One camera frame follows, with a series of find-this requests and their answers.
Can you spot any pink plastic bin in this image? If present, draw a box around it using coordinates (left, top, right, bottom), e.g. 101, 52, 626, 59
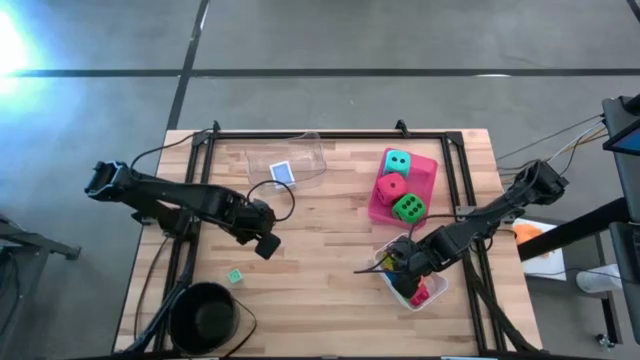
367, 146, 440, 231

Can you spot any orange object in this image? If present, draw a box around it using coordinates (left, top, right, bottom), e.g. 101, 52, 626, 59
513, 223, 545, 247

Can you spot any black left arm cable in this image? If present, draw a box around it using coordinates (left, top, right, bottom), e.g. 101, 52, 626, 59
129, 130, 211, 169

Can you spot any red tall-stud toy brick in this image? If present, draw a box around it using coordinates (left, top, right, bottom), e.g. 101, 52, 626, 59
409, 283, 431, 308

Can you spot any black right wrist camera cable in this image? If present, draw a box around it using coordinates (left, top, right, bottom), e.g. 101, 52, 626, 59
353, 249, 401, 275

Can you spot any black round bucket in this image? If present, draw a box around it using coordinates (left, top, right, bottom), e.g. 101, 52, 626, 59
167, 281, 240, 356

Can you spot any white plastic bin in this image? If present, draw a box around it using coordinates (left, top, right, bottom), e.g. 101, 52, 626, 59
373, 232, 450, 312

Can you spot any grey metal stand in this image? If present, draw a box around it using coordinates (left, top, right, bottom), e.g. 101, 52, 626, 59
0, 214, 82, 351

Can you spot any white tray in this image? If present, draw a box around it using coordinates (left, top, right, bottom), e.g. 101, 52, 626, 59
510, 217, 567, 281

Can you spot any black table rig frame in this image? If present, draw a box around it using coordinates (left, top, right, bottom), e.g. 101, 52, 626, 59
152, 119, 546, 356

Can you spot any dark laptop blue screen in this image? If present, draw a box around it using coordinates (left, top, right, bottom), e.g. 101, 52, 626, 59
602, 94, 640, 156

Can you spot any red foam die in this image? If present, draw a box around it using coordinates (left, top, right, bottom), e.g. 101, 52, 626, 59
375, 171, 409, 207

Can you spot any black left wrist camera cable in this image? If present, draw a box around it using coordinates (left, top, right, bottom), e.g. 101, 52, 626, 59
246, 179, 297, 224

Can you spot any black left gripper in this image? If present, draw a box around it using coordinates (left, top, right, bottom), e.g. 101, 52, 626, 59
230, 198, 283, 261

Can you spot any teal foam die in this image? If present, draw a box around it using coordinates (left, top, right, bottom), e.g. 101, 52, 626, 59
382, 149, 413, 178

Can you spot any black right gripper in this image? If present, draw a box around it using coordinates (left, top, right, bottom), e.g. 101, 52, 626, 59
392, 235, 437, 300

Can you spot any white shoe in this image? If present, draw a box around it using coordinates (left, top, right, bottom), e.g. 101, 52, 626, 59
574, 266, 625, 295

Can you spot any green foam die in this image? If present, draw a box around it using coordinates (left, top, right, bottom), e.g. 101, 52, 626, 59
391, 192, 428, 225

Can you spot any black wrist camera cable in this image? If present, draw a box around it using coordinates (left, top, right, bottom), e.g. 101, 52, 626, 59
246, 179, 297, 224
353, 249, 401, 275

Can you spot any blue white card box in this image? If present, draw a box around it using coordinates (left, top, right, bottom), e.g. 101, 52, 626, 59
268, 159, 297, 192

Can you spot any grey cable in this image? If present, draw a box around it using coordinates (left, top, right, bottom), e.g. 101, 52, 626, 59
494, 113, 607, 162

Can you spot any clear plastic bin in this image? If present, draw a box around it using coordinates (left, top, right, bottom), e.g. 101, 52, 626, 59
243, 130, 329, 194

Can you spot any white cable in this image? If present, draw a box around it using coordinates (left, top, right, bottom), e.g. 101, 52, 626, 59
542, 122, 609, 166

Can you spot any black stand bar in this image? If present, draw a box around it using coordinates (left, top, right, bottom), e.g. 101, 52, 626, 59
517, 197, 632, 262

